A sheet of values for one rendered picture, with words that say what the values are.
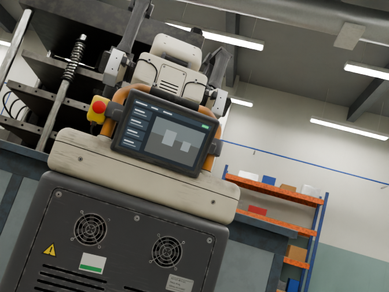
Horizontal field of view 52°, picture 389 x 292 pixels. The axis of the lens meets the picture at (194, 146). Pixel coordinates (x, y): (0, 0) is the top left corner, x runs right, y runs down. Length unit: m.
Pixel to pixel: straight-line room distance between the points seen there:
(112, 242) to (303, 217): 7.81
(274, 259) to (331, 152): 7.23
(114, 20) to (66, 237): 2.13
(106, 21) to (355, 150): 7.15
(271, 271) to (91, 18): 2.05
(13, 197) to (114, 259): 1.00
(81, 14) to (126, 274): 2.25
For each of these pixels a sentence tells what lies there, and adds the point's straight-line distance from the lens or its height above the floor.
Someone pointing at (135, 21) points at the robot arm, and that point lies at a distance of 1.87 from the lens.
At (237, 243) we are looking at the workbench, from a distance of 1.96.
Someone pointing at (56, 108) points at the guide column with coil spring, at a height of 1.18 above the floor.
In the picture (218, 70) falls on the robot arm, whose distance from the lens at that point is 1.94.
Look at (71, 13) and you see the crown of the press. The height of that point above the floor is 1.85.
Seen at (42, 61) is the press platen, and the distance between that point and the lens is 3.10.
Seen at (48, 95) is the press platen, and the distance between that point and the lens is 2.97.
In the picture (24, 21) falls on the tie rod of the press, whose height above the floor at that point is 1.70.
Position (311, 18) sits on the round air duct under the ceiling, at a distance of 5.48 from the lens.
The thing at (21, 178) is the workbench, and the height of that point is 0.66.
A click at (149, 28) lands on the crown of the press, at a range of 2.98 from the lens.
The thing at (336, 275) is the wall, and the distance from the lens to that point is 8.89.
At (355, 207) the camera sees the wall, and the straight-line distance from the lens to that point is 9.06.
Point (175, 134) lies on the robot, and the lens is 1.08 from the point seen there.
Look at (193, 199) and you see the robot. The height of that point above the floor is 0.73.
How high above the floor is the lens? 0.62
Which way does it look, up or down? 13 degrees up
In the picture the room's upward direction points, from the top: 17 degrees clockwise
